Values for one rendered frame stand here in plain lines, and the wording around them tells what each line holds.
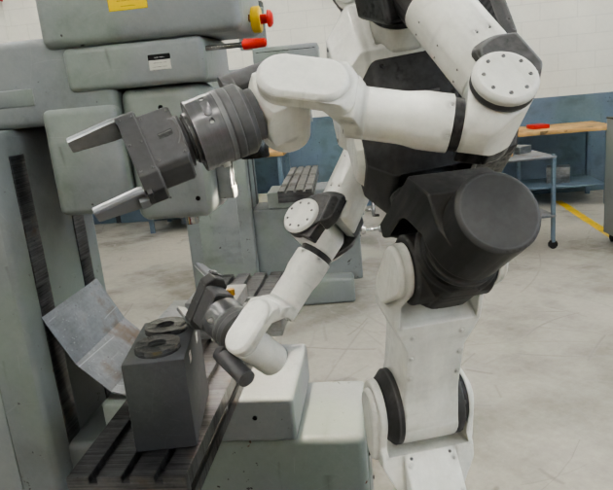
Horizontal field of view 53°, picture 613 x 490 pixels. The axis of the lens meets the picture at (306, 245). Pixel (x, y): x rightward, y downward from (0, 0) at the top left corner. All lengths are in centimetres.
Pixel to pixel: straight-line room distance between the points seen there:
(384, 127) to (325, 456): 107
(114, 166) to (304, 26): 668
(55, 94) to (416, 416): 108
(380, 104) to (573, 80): 766
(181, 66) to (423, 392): 88
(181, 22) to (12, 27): 791
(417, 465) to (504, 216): 58
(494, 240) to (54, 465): 133
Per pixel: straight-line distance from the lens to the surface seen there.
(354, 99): 74
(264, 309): 112
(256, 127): 74
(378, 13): 93
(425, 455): 123
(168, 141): 74
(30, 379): 169
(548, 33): 830
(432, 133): 75
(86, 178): 158
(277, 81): 73
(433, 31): 86
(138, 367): 122
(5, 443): 181
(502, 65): 78
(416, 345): 106
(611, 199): 599
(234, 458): 169
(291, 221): 118
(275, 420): 160
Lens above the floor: 160
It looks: 14 degrees down
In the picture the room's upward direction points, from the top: 5 degrees counter-clockwise
